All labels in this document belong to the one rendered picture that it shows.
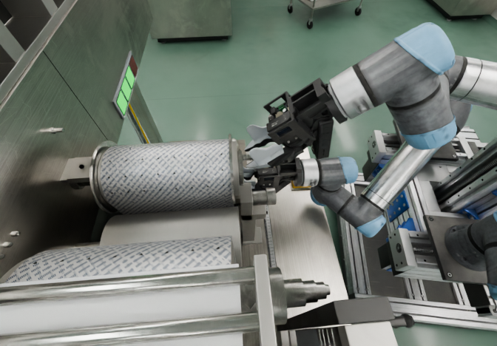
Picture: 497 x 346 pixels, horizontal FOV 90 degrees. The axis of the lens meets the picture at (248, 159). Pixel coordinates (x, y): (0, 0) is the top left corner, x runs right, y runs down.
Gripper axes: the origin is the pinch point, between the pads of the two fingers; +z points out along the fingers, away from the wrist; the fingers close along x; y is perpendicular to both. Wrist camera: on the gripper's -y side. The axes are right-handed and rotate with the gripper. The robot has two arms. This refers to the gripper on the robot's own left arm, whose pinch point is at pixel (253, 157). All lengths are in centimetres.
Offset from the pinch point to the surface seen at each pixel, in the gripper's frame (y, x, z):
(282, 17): -143, -324, 26
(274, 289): 8.1, 26.6, -6.7
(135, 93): 2, -75, 68
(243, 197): -2.7, 6.5, 5.6
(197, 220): 5.3, 12.0, 10.8
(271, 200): -7.9, 6.9, 1.9
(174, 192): 10.8, 7.7, 11.4
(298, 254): -36.3, 11.9, 13.0
